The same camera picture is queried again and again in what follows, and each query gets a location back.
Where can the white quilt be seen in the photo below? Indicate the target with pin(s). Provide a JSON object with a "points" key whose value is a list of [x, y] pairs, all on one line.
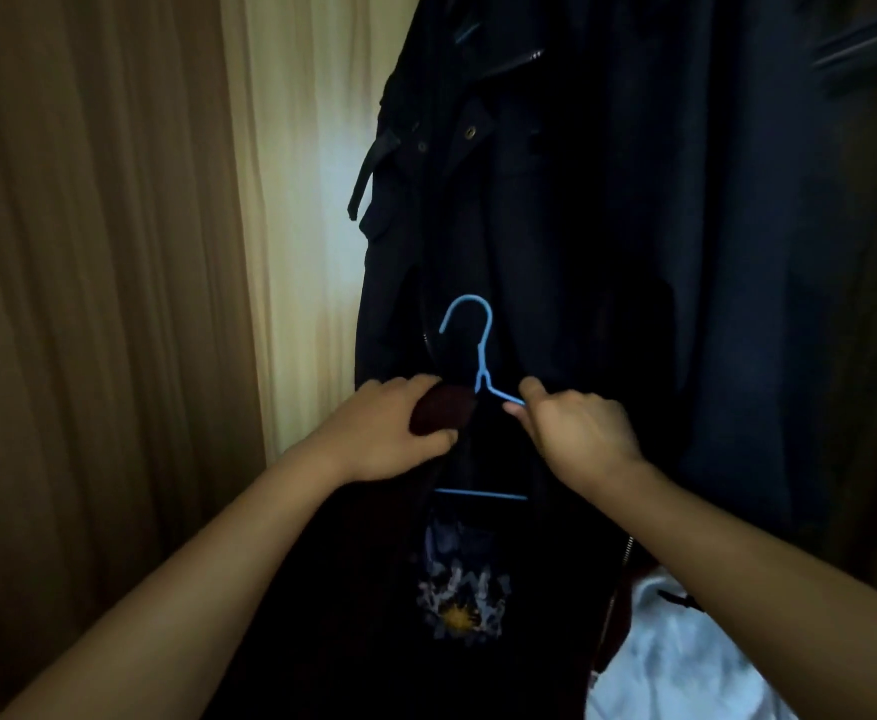
{"points": [[671, 667]]}

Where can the person's right forearm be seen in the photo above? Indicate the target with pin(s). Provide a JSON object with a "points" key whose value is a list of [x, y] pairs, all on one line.
{"points": [[768, 599]]}

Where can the person's left forearm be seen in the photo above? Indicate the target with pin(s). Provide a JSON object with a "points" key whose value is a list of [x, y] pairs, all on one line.
{"points": [[168, 607]]}

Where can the person's right hand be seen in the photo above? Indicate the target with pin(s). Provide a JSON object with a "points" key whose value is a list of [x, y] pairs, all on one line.
{"points": [[581, 438]]}

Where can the wooden wardrobe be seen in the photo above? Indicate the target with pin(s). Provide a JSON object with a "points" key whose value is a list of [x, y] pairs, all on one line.
{"points": [[93, 292]]}

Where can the navy blue jacket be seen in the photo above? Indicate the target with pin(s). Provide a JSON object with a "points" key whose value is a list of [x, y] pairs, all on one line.
{"points": [[633, 217]]}

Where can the person's left hand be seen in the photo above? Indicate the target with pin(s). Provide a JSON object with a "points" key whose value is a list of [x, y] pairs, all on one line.
{"points": [[378, 438]]}

